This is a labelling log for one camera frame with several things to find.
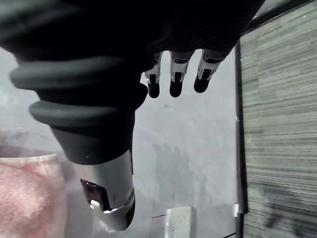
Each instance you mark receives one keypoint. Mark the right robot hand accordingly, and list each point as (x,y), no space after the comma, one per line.
(99,62)

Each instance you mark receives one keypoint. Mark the pink towel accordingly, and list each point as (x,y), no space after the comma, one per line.
(27,196)

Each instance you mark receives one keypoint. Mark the grey striped carpet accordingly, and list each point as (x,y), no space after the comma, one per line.
(282,129)

